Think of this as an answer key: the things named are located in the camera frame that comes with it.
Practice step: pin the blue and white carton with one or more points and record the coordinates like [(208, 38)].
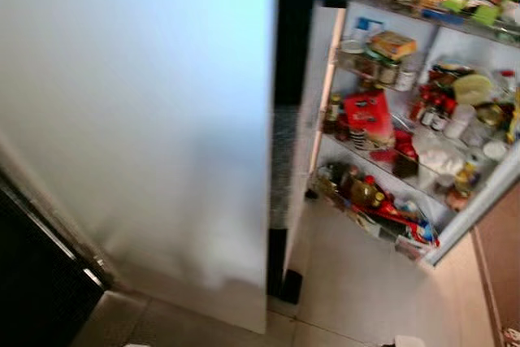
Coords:
[(363, 28)]

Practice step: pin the white plastic bag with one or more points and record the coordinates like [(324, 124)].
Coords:
[(437, 158)]

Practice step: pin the white bottle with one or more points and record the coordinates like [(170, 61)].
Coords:
[(461, 121)]

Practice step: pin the black fridge body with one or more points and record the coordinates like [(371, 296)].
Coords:
[(294, 38)]

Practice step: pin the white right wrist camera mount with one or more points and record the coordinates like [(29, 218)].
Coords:
[(409, 341)]

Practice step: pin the yellow box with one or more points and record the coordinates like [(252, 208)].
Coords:
[(394, 45)]

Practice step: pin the glass jar with white label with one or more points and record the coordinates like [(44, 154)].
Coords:
[(405, 77)]

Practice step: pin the white round tub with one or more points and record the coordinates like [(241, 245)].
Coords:
[(496, 150)]

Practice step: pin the black cabinet with silver trim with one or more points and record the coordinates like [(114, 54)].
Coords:
[(32, 282)]

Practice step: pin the white fridge door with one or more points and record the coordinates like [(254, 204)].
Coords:
[(138, 119)]

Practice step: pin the green packet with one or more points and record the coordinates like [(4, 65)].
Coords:
[(486, 15), (456, 0)]

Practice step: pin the round amber bottle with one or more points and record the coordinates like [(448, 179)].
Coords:
[(366, 193)]

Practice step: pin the red box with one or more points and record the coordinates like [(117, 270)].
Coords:
[(370, 115)]

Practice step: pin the dark glass bottle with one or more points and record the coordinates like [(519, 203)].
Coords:
[(332, 115)]

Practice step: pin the yellow squeeze bottle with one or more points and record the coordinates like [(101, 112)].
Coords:
[(515, 115)]

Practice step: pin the pale green round tub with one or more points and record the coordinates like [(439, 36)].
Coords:
[(473, 88)]

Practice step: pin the red flat packet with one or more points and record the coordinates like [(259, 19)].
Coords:
[(394, 209)]

